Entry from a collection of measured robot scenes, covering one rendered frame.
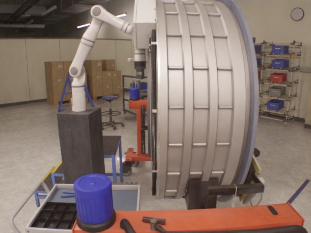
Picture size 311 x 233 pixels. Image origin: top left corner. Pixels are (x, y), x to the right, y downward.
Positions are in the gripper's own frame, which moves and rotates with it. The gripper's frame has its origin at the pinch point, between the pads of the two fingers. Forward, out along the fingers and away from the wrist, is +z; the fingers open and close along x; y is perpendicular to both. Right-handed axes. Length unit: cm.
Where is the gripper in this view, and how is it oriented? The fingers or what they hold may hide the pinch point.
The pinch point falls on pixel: (136, 88)
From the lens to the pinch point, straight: 163.6
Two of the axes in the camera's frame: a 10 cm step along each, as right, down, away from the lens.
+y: 9.9, 0.4, -1.5
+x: 1.5, -2.4, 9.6
